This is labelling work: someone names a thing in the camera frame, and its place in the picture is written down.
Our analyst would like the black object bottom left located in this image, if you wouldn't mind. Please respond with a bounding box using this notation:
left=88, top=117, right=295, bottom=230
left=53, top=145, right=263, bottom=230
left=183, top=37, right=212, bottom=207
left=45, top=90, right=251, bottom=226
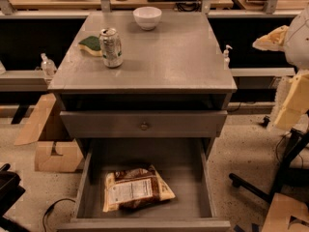
left=0, top=163, right=30, bottom=232

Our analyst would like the wooden back shelf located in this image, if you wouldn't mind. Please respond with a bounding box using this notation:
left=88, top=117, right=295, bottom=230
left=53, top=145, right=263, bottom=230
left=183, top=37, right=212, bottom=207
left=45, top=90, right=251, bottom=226
left=9, top=0, right=175, bottom=10

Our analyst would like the silver soda can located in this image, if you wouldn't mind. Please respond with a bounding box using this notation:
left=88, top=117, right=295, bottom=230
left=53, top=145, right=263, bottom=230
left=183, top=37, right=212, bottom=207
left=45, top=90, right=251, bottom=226
left=98, top=28, right=123, bottom=68

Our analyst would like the cardboard box on floor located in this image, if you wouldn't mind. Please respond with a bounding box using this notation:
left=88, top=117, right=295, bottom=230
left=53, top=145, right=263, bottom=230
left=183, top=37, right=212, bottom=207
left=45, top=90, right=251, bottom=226
left=35, top=141, right=83, bottom=173

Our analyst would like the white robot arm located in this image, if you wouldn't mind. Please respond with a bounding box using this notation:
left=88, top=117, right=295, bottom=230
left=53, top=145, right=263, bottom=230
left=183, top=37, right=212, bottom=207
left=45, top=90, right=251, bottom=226
left=252, top=7, right=309, bottom=131

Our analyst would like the clear bottle left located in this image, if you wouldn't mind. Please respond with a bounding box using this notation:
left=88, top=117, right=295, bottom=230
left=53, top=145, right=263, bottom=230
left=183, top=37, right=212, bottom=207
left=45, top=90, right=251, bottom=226
left=41, top=53, right=57, bottom=77

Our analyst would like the closed grey top drawer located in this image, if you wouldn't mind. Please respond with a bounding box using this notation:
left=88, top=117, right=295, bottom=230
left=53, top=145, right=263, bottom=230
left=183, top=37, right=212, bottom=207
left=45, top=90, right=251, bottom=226
left=60, top=110, right=227, bottom=138

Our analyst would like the black floor cable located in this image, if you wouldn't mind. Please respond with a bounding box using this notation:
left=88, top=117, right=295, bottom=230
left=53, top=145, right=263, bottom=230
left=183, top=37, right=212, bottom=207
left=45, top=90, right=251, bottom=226
left=42, top=197, right=77, bottom=232

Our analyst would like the white bowl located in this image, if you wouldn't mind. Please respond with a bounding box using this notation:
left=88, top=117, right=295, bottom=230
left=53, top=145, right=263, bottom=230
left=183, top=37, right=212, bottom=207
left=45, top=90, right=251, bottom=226
left=133, top=7, right=162, bottom=30

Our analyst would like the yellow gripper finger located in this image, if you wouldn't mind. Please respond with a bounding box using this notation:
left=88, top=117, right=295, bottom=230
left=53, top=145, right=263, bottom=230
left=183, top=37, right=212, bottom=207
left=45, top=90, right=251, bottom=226
left=252, top=25, right=289, bottom=51
left=273, top=72, right=309, bottom=131

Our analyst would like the green yellow sponge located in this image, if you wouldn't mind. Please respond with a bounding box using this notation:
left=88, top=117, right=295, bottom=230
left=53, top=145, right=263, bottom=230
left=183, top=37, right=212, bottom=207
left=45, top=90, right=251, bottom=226
left=78, top=36, right=102, bottom=57

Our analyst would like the brown chip bag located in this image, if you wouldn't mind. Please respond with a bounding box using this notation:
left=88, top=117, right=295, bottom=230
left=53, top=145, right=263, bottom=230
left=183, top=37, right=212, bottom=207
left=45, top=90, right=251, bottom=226
left=102, top=165, right=176, bottom=213

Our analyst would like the white pump bottle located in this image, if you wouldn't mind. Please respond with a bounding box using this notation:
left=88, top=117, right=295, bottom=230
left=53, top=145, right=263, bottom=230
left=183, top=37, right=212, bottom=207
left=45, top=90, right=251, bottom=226
left=223, top=44, right=233, bottom=69

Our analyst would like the black chair base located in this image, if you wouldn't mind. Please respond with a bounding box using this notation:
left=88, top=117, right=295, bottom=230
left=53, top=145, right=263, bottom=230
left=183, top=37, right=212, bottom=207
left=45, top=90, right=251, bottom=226
left=228, top=126, right=309, bottom=205

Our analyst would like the cardboard piece bottom right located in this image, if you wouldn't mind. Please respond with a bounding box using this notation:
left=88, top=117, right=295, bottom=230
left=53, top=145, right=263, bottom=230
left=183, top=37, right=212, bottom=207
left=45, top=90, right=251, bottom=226
left=261, top=193, right=309, bottom=232

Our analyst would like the grey drawer cabinet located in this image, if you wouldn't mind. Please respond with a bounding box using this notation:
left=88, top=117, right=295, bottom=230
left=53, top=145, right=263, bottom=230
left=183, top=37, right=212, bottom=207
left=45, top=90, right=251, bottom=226
left=48, top=12, right=237, bottom=152

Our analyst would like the open grey middle drawer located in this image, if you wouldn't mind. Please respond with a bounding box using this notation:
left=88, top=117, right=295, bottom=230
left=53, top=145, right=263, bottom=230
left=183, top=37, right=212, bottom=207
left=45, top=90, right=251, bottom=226
left=57, top=138, right=230, bottom=232

